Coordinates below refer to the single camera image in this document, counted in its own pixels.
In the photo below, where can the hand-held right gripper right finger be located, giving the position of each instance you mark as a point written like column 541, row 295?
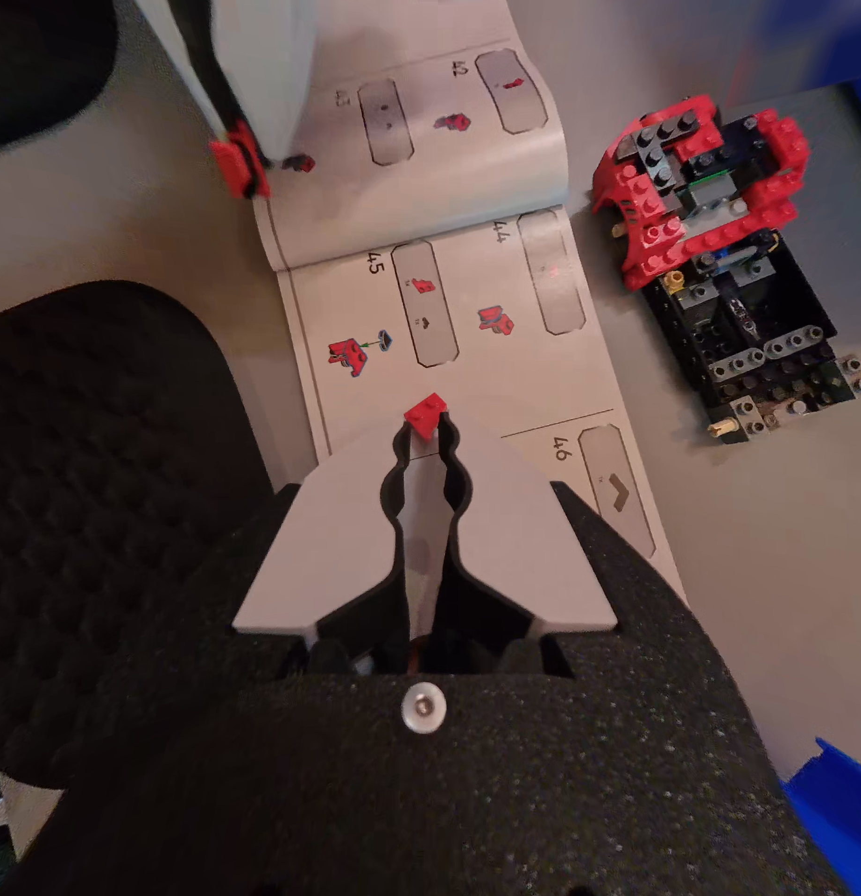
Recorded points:
column 528, row 546

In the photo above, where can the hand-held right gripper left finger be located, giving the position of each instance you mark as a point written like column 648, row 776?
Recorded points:
column 325, row 553

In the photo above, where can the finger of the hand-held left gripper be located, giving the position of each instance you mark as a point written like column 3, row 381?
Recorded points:
column 269, row 70
column 182, row 70

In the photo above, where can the small red lego brick assembly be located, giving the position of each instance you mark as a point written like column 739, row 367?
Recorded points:
column 234, row 164

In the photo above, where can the red wedge lego plate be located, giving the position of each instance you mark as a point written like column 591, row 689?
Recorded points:
column 425, row 413

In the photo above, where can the lego instruction booklet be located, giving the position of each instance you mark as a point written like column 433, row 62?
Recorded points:
column 472, row 175

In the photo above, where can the red and black lego car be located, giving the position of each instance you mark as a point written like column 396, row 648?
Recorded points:
column 682, row 231

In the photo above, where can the black dimpled foam pad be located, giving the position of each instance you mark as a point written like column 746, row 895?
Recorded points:
column 122, row 490

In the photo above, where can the blue plastic bin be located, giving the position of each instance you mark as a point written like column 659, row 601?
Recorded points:
column 837, row 826

